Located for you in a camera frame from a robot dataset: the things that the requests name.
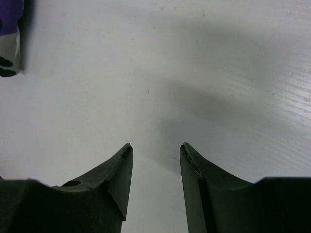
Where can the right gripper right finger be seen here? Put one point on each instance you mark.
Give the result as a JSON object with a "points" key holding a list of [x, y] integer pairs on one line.
{"points": [[219, 202]]}

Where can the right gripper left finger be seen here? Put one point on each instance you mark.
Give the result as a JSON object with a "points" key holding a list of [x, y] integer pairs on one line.
{"points": [[95, 202]]}

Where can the purple camouflage trousers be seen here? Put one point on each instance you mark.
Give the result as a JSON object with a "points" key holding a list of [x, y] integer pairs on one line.
{"points": [[11, 12]]}

